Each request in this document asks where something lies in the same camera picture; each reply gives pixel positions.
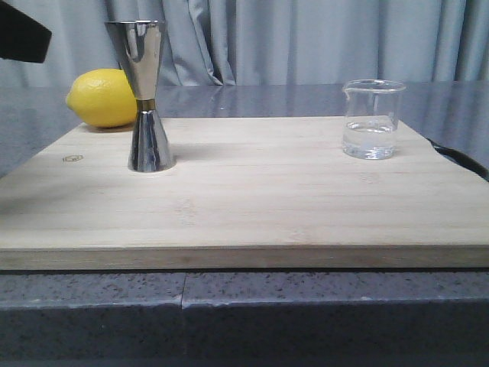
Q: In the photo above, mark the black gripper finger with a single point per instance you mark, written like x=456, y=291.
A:
x=22, y=38

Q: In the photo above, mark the steel double jigger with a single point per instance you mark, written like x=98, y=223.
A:
x=139, y=45

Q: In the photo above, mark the small glass beaker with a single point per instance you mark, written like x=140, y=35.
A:
x=371, y=118

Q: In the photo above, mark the yellow lemon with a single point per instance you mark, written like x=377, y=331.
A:
x=103, y=98

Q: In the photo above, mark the grey curtain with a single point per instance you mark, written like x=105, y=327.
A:
x=249, y=43

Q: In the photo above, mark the wooden cutting board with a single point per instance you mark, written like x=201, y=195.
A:
x=244, y=193

